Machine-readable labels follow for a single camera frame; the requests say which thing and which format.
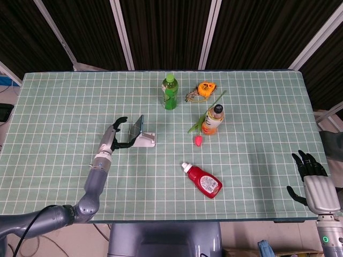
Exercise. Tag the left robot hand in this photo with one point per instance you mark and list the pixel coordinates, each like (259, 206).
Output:
(107, 139)

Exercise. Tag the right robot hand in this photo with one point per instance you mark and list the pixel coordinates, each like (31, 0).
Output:
(320, 192)

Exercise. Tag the black smartphone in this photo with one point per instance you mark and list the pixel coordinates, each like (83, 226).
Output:
(136, 127)

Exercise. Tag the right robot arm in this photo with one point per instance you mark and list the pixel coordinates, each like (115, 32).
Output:
(331, 235)

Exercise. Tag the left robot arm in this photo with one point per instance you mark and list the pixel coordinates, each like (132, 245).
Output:
(93, 184)

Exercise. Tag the white folding phone stand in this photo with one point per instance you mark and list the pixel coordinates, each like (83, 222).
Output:
(147, 140)

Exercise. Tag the grey fabric cover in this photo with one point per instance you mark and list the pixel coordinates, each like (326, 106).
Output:
(333, 144)

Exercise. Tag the green checkered tablecloth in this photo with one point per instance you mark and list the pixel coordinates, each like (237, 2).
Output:
(160, 166)

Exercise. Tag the cardboard box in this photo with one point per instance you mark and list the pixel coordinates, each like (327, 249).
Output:
(294, 253)

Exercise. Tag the green tea bottle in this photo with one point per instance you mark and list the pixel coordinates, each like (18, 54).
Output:
(170, 93)

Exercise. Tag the blue cloth item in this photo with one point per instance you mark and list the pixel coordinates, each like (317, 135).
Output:
(265, 249)

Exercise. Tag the pink artificial tulip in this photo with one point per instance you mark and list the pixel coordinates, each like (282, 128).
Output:
(198, 140)

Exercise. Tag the black device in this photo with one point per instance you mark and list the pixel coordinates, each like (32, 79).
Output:
(5, 112)

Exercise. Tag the orange juice bottle black cap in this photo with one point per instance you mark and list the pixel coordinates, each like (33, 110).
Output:
(211, 121)

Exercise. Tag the red ketchup squeeze bottle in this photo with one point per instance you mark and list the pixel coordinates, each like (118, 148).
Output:
(205, 182)

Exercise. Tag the orange tape measure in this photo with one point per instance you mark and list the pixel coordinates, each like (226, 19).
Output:
(206, 89)

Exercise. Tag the grey robot torso base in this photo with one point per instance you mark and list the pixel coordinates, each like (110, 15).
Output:
(166, 239)

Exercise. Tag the black pleated curtain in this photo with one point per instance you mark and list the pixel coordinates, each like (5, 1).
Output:
(166, 26)

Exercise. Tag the white frame bracket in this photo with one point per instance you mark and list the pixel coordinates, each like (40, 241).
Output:
(328, 117)

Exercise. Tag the white frame post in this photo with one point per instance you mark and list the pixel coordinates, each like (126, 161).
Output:
(210, 32)
(122, 32)
(316, 40)
(55, 29)

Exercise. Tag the white frame bar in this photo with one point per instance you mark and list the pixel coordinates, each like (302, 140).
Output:
(9, 72)

